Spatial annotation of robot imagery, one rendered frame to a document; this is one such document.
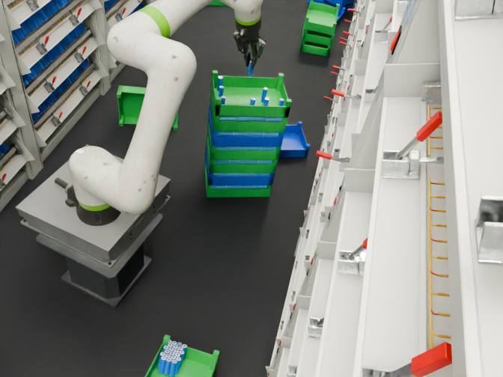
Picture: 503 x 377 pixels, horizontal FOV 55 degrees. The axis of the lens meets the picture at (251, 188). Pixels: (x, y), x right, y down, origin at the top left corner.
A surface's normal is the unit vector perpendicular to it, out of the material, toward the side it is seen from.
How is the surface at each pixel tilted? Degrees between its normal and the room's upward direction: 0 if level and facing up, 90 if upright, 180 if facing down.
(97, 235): 2
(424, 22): 90
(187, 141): 0
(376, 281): 18
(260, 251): 0
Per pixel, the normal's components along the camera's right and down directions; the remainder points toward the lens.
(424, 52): -0.25, 0.68
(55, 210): 0.10, -0.69
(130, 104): 0.04, 0.73
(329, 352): -0.16, -0.74
